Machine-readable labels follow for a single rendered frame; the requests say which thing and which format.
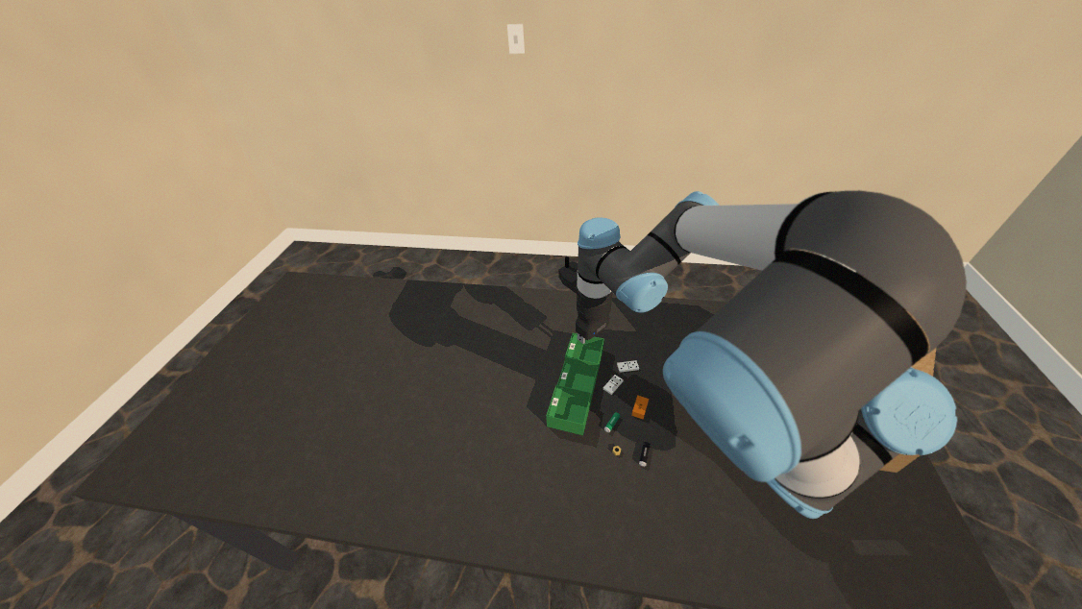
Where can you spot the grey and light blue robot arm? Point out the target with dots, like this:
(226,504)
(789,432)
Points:
(809,352)

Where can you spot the green rack of bins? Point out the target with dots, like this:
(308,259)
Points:
(579,372)

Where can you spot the orange nine-volt battery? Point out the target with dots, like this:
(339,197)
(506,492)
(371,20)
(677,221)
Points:
(640,407)

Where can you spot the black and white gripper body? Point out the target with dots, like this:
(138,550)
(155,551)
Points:
(593,301)

